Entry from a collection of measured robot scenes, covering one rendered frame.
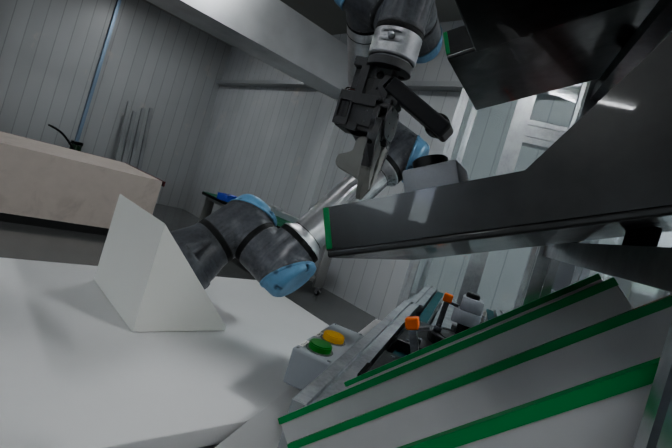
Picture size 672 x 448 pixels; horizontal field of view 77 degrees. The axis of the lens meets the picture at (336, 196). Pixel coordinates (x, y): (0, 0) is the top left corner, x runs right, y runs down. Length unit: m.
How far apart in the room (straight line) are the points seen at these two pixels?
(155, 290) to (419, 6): 0.68
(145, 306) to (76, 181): 4.50
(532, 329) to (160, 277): 0.70
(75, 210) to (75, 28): 4.16
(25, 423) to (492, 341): 0.53
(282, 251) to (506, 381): 0.69
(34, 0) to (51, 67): 1.01
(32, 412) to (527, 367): 0.57
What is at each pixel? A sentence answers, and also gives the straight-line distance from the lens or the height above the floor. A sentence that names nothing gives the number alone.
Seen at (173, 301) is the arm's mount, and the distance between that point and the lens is 0.92.
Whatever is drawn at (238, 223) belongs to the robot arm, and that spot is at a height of 1.09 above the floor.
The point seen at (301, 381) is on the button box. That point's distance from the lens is 0.74.
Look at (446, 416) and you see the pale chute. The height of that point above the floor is 1.10.
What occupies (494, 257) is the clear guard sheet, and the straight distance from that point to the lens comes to 2.00.
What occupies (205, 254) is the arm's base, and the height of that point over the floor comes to 1.01.
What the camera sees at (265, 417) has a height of 0.86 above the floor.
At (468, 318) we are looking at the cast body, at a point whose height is 1.04.
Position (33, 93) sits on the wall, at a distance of 8.64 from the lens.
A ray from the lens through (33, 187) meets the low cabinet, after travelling 5.31.
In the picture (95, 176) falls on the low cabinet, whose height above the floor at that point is 0.64.
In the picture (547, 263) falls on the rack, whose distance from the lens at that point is 0.47.
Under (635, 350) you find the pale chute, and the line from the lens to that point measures 0.30.
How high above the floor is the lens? 1.22
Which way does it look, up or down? level
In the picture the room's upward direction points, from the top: 17 degrees clockwise
